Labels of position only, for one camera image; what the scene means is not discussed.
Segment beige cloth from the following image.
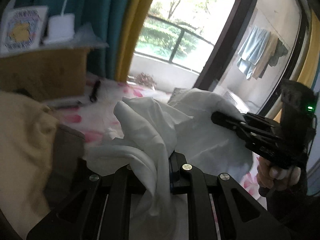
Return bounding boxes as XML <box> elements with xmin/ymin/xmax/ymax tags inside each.
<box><xmin>1</xmin><ymin>92</ymin><xmax>59</xmax><ymax>239</ymax></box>

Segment white garment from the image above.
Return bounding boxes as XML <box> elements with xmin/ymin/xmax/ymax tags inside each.
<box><xmin>86</xmin><ymin>89</ymin><xmax>253</xmax><ymax>239</ymax></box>

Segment wooden shelf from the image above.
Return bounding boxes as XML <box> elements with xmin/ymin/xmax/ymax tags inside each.
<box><xmin>1</xmin><ymin>42</ymin><xmax>107</xmax><ymax>101</ymax></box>

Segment black door frame post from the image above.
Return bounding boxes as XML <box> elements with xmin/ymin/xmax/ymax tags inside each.
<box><xmin>194</xmin><ymin>0</ymin><xmax>258</xmax><ymax>92</ymax></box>

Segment hanging light blue towel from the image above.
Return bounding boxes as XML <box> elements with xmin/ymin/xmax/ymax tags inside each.
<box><xmin>236</xmin><ymin>26</ymin><xmax>271</xmax><ymax>80</ymax></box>

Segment right hand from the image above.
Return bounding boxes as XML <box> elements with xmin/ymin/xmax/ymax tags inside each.
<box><xmin>257</xmin><ymin>157</ymin><xmax>301</xmax><ymax>191</ymax></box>

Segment floral pink bed sheet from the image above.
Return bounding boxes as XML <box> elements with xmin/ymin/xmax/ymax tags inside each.
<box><xmin>53</xmin><ymin>79</ymin><xmax>260</xmax><ymax>200</ymax></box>

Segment teal curtain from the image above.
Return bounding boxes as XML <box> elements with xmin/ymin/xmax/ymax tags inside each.
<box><xmin>15</xmin><ymin>0</ymin><xmax>129</xmax><ymax>79</ymax></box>

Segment white router box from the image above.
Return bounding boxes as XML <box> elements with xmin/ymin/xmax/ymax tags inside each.
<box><xmin>43</xmin><ymin>0</ymin><xmax>75</xmax><ymax>44</ymax></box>

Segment balcony railing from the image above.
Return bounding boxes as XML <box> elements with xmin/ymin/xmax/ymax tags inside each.
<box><xmin>135</xmin><ymin>15</ymin><xmax>214</xmax><ymax>74</ymax></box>

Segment yellow curtain right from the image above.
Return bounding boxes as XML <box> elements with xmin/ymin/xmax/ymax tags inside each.
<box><xmin>270</xmin><ymin>9</ymin><xmax>319</xmax><ymax>121</ymax></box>

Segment hanging beige garment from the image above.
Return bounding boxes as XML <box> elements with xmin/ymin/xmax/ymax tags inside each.
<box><xmin>251</xmin><ymin>33</ymin><xmax>278</xmax><ymax>79</ymax></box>

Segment yellow curtain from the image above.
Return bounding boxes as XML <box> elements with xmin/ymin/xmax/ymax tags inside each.
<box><xmin>270</xmin><ymin>9</ymin><xmax>319</xmax><ymax>121</ymax></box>
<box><xmin>114</xmin><ymin>0</ymin><xmax>153</xmax><ymax>82</ymax></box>

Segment yellow curtain left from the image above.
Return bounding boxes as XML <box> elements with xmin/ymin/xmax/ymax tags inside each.
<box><xmin>114</xmin><ymin>0</ymin><xmax>153</xmax><ymax>82</ymax></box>

